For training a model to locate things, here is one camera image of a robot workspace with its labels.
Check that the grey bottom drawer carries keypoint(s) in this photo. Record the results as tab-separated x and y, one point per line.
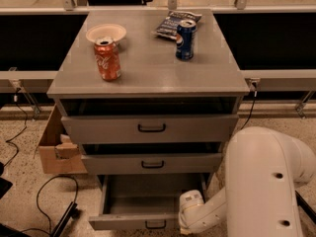
144	201

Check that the grey drawer cabinet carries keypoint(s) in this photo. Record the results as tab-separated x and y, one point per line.
153	81

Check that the black stand leg right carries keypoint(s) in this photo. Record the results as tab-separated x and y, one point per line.
306	207

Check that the white paper bowl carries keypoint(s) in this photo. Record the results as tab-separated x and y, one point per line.
116	32

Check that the grey middle drawer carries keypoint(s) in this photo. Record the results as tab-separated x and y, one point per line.
125	164

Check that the orange coca-cola can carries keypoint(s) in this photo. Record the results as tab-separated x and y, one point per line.
107	58

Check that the black stand leg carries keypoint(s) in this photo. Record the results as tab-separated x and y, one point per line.
72	212
306	207

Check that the metal railing frame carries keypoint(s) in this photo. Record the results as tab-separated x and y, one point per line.
274	47

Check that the cardboard box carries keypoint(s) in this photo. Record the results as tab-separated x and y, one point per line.
58	154

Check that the dark blue chip bag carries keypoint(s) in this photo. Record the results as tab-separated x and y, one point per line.
168	27

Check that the blue pepsi can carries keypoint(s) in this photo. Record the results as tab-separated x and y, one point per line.
185	38

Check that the black stand leg left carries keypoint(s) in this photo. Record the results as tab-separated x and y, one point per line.
72	212

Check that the grey top drawer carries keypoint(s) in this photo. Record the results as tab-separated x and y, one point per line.
149	129

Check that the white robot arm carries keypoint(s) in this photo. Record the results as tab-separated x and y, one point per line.
262	169

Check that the grey drawer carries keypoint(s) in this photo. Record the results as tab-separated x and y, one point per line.
149	129
125	164
144	201

